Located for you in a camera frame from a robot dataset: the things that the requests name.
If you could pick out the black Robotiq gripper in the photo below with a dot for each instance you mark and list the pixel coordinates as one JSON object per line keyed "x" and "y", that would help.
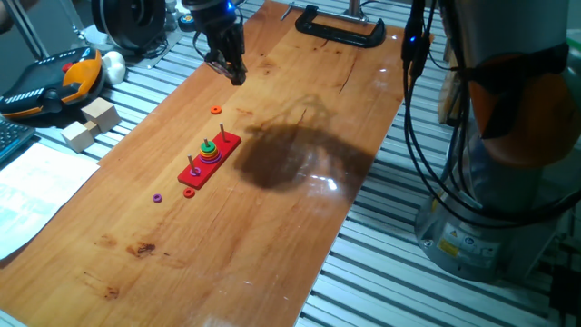
{"x": 220, "y": 20}

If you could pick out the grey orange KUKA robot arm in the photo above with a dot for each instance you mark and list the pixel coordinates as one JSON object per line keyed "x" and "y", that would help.
{"x": 513, "y": 113}

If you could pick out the red Hanoi base with pegs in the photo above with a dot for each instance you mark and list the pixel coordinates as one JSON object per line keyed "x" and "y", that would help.
{"x": 227, "y": 147}

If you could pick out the small wooden block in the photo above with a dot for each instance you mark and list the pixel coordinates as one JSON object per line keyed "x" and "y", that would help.
{"x": 93, "y": 128}

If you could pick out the small black round gadget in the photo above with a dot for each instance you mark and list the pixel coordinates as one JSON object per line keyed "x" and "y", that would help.
{"x": 186, "y": 22}

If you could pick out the black round spool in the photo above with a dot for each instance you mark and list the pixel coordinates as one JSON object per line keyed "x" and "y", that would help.
{"x": 131, "y": 22}

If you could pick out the black C-clamp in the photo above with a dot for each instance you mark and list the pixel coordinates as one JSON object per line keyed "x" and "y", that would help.
{"x": 336, "y": 32}

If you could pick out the white rounded figurine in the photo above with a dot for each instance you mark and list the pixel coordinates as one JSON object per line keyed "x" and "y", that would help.
{"x": 114, "y": 68}

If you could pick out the large wooden cube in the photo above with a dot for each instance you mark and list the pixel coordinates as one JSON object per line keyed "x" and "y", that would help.
{"x": 102, "y": 113}

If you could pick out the medium wooden cube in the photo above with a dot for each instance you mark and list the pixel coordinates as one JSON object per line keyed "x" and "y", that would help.
{"x": 77, "y": 136}

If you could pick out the black orange teach pendant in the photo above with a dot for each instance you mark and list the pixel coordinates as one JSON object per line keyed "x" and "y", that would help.
{"x": 41, "y": 86}

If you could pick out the glossy wooden board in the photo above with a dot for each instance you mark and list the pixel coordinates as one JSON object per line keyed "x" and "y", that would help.
{"x": 204, "y": 254}

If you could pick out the metal tripod stand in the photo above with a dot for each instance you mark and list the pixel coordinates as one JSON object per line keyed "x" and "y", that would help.
{"x": 29, "y": 32}

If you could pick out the black computer keyboard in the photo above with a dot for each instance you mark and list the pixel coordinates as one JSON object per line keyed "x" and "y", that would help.
{"x": 11, "y": 138}

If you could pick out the white paper sheet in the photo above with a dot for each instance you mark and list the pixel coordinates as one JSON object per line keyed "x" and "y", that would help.
{"x": 36, "y": 195}

